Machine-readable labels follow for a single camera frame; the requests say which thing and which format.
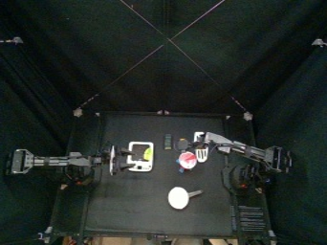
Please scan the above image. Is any white rectangular tray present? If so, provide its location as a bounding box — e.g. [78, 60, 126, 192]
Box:
[126, 141, 155, 173]

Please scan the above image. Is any small pink round plate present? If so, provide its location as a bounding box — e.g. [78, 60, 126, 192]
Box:
[177, 151, 197, 169]

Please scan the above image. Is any small black rectangular block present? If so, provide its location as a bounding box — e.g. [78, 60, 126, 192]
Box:
[162, 133, 173, 150]

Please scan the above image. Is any green toy food slice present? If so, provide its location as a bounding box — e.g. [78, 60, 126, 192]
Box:
[142, 146, 154, 162]

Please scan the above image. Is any white text label sticker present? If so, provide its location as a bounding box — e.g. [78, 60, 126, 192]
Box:
[236, 205, 268, 233]

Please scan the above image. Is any thin diagonal string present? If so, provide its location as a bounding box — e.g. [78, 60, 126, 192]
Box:
[77, 0, 225, 109]
[117, 0, 250, 113]

